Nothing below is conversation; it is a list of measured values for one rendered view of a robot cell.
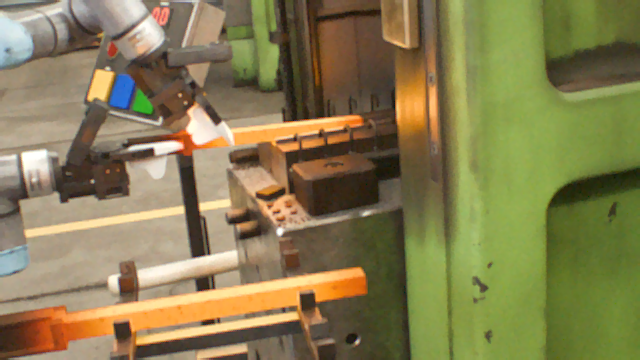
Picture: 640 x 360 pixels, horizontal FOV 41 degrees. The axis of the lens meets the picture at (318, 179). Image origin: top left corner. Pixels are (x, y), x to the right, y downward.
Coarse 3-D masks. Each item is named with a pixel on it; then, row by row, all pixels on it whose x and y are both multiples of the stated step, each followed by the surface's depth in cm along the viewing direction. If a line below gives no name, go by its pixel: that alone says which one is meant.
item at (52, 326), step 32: (224, 288) 101; (256, 288) 100; (288, 288) 100; (320, 288) 100; (352, 288) 101; (0, 320) 96; (32, 320) 95; (64, 320) 97; (96, 320) 96; (160, 320) 98; (192, 320) 98; (0, 352) 96; (32, 352) 96
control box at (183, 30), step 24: (144, 0) 196; (168, 0) 189; (192, 0) 183; (168, 24) 187; (192, 24) 182; (216, 24) 186; (168, 48) 185; (120, 72) 196; (192, 72) 184; (144, 120) 185
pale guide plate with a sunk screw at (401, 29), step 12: (384, 0) 122; (396, 0) 118; (408, 0) 115; (384, 12) 123; (396, 12) 118; (408, 12) 115; (384, 24) 123; (396, 24) 119; (408, 24) 116; (384, 36) 124; (396, 36) 120; (408, 36) 117; (420, 36) 117; (408, 48) 117
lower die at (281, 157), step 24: (384, 120) 154; (264, 144) 157; (288, 144) 147; (312, 144) 146; (336, 144) 146; (360, 144) 148; (384, 144) 149; (264, 168) 161; (288, 168) 145; (384, 168) 150; (288, 192) 146
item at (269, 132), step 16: (240, 128) 149; (256, 128) 149; (272, 128) 149; (288, 128) 149; (304, 128) 150; (320, 128) 151; (128, 144) 142; (192, 144) 145; (208, 144) 146; (224, 144) 147
